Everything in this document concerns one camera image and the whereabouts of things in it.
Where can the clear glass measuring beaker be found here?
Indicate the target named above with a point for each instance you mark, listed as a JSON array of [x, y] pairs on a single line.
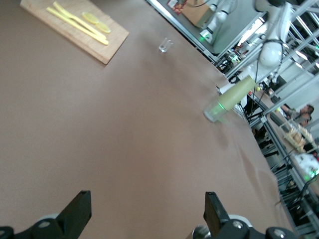
[[165, 46]]

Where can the steel double cone jigger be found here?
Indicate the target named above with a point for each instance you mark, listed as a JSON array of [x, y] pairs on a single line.
[[199, 232]]

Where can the yellow plastic knife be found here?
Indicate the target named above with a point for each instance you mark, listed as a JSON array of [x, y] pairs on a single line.
[[74, 25]]

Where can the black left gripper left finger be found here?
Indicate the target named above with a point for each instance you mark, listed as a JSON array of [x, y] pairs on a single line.
[[64, 224]]

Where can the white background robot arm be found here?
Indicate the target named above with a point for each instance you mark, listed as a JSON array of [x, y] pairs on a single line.
[[219, 17]]

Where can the wooden cutting board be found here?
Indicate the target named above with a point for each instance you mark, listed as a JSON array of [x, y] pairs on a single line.
[[104, 48]]

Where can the red snack box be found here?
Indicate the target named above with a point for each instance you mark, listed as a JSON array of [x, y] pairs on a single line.
[[177, 6]]

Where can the yellow plastic fork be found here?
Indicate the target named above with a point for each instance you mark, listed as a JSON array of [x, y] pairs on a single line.
[[74, 18]]

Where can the person in grey shirt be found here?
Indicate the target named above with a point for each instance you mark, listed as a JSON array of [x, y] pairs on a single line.
[[299, 114]]

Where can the tray of bread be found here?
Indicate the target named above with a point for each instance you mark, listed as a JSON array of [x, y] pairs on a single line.
[[296, 135]]

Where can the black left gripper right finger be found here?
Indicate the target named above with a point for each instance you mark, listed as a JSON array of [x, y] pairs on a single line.
[[219, 224]]

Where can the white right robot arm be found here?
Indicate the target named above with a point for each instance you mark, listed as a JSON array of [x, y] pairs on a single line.
[[270, 53]]

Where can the lemon slice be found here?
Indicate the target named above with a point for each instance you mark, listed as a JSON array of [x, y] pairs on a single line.
[[90, 18], [104, 28]]

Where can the green shaker with glass base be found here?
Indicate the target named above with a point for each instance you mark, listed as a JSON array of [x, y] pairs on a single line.
[[236, 95]]

